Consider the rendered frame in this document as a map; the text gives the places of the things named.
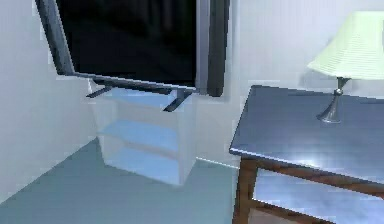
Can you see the pale green shade table lamp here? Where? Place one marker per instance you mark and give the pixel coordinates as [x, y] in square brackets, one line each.
[353, 50]

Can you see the black television set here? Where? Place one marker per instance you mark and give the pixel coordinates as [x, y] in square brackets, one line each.
[133, 40]

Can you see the blue topped wooden table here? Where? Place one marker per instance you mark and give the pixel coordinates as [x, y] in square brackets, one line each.
[300, 140]

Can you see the white open shelf stand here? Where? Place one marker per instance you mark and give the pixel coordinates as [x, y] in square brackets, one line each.
[146, 140]

